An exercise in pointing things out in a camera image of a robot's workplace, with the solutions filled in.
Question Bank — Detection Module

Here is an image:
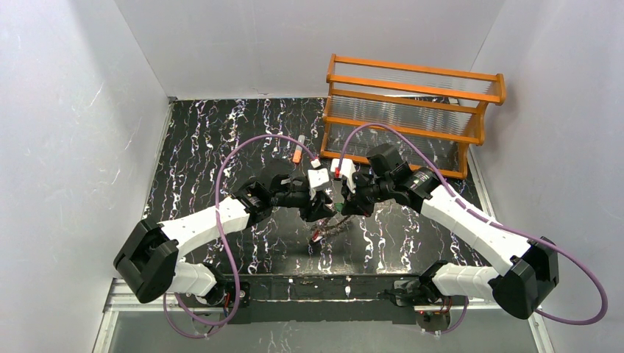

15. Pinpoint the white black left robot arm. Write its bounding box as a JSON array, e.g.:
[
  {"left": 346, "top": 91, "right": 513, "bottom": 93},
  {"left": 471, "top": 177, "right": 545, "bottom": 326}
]
[{"left": 113, "top": 160, "right": 336, "bottom": 304}]

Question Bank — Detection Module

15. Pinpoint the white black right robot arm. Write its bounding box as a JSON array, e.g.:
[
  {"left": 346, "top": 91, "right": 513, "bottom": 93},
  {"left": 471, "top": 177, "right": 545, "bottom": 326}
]
[{"left": 330, "top": 143, "right": 559, "bottom": 319}]

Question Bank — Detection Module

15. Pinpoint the grey orange marker pen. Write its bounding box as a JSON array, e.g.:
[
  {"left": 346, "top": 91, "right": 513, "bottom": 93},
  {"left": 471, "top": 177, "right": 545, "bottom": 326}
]
[{"left": 291, "top": 135, "right": 305, "bottom": 165}]

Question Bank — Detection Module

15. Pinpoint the orange wooden two-tier shelf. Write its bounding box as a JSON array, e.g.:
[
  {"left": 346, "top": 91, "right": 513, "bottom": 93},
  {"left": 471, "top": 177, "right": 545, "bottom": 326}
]
[{"left": 320, "top": 54, "right": 507, "bottom": 179}]

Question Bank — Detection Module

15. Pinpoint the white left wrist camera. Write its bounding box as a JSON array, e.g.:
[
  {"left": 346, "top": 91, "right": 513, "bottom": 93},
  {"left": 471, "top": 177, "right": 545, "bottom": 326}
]
[{"left": 307, "top": 158, "right": 331, "bottom": 200}]

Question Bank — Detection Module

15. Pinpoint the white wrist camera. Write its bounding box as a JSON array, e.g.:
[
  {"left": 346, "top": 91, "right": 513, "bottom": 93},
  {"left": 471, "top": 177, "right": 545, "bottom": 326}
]
[
  {"left": 330, "top": 158, "right": 356, "bottom": 193},
  {"left": 307, "top": 158, "right": 331, "bottom": 200}
]

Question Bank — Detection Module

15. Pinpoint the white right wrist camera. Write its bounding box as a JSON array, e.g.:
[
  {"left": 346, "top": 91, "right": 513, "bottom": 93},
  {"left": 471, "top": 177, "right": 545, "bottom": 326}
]
[{"left": 330, "top": 158, "right": 356, "bottom": 193}]

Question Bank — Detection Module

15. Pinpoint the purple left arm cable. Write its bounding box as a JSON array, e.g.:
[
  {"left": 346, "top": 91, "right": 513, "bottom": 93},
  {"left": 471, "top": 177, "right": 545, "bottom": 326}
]
[{"left": 162, "top": 134, "right": 318, "bottom": 340}]

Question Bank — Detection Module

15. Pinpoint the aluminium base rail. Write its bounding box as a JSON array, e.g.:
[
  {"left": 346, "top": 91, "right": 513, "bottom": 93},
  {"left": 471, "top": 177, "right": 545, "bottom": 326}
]
[{"left": 93, "top": 275, "right": 553, "bottom": 352}]

